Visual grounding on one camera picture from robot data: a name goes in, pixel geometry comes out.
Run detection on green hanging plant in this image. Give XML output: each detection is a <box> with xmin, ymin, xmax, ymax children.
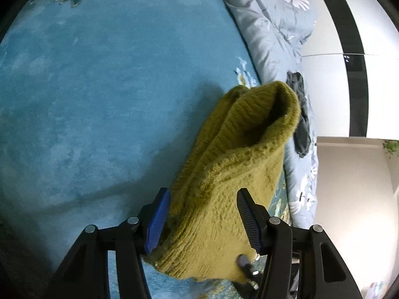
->
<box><xmin>383</xmin><ymin>140</ymin><xmax>399</xmax><ymax>158</ymax></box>

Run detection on olive green knit sweater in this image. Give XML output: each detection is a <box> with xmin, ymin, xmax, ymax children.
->
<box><xmin>145</xmin><ymin>81</ymin><xmax>300</xmax><ymax>283</ymax></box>

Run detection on dark grey garment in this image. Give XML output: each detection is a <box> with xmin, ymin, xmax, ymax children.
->
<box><xmin>286</xmin><ymin>72</ymin><xmax>311</xmax><ymax>158</ymax></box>

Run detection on white black wardrobe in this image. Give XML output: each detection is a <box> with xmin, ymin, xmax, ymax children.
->
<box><xmin>302</xmin><ymin>0</ymin><xmax>398</xmax><ymax>140</ymax></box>

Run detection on light blue floral duvet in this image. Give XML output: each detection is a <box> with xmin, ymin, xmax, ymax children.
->
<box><xmin>224</xmin><ymin>0</ymin><xmax>318</xmax><ymax>229</ymax></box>

